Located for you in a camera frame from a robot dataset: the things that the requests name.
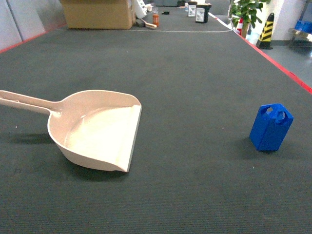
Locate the beige plastic dustpan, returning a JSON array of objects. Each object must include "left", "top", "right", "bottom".
[{"left": 0, "top": 90, "right": 142, "bottom": 173}]

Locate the blue plastic block part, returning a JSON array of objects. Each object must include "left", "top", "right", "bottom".
[{"left": 250, "top": 103, "right": 293, "bottom": 151}]

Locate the wooden hand brush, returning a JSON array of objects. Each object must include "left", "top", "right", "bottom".
[{"left": 136, "top": 18, "right": 157, "bottom": 29}]

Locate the orange bottle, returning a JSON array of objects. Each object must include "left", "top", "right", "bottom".
[{"left": 153, "top": 14, "right": 159, "bottom": 27}]

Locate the white black container behind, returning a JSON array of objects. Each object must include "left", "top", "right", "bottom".
[{"left": 188, "top": 0, "right": 197, "bottom": 17}]

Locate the red white traffic cone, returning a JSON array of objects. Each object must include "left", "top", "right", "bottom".
[{"left": 236, "top": 18, "right": 243, "bottom": 36}]

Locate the large cardboard box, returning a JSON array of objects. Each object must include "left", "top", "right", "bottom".
[{"left": 60, "top": 0, "right": 135, "bottom": 29}]

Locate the black yellow traffic cone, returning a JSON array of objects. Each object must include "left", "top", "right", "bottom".
[{"left": 256, "top": 13, "right": 274, "bottom": 50}]

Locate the green potted plant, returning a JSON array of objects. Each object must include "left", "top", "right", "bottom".
[{"left": 229, "top": 0, "right": 271, "bottom": 38}]

